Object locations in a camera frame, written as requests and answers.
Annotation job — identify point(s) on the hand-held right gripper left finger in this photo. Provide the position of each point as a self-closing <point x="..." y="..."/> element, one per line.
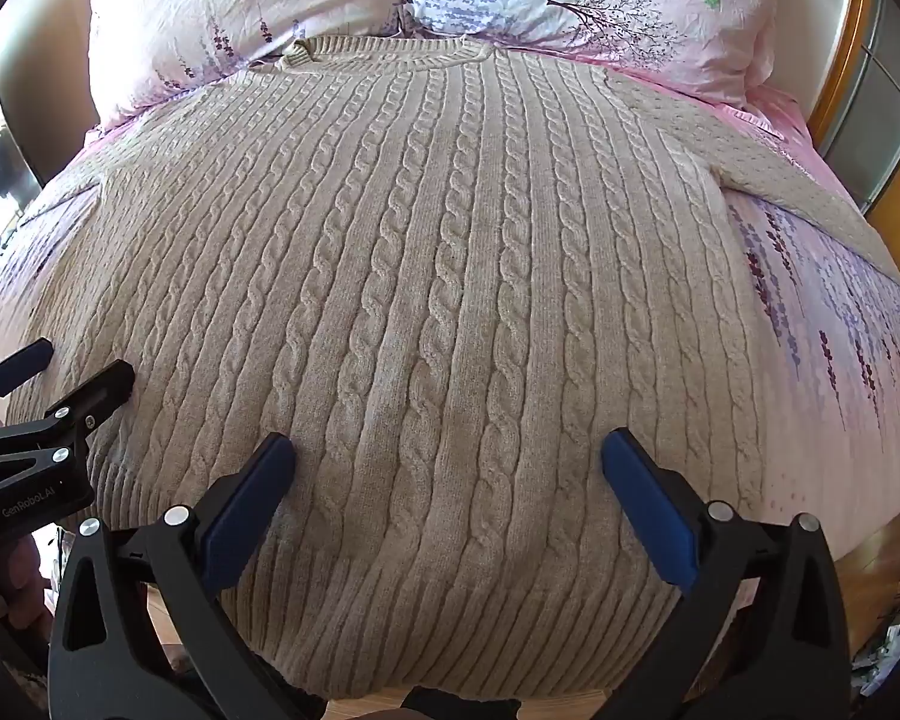
<point x="251" y="510"/>

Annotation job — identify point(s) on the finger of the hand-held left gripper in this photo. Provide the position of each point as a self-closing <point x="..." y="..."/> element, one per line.
<point x="94" y="390"/>
<point x="19" y="364"/>

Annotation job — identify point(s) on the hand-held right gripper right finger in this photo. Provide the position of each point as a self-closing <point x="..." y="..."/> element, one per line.
<point x="652" y="514"/>

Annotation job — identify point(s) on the glass window pane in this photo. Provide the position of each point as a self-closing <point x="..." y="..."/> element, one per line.
<point x="0" y="157"/>

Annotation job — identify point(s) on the pink floral bed sheet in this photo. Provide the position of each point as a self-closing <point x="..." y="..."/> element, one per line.
<point x="832" y="390"/>

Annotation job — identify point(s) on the pink floral pillow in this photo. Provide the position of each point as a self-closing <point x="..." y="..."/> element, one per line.
<point x="232" y="0"/>

